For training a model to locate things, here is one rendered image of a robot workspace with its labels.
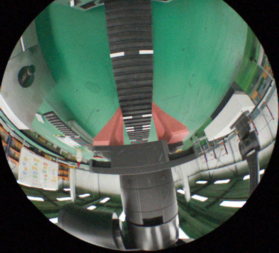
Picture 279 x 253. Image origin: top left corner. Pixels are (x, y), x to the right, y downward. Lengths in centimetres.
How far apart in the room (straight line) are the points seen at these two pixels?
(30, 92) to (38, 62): 5
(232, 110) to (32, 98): 52
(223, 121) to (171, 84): 33
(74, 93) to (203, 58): 24
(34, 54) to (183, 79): 25
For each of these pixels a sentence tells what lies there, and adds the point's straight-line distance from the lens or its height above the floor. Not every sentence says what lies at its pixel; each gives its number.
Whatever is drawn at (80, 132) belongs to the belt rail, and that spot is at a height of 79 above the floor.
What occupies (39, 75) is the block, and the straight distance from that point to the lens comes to 17.
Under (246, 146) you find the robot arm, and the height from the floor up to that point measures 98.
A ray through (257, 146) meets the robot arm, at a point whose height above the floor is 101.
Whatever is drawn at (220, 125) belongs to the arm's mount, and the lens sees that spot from 45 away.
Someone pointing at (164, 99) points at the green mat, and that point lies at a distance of 17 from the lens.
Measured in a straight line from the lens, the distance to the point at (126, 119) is 15.
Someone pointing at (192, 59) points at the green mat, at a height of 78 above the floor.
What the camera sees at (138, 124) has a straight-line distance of 16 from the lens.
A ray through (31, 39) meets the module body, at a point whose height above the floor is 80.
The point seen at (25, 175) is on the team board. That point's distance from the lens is 308.
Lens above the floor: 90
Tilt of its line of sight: 39 degrees down
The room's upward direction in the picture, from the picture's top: 172 degrees clockwise
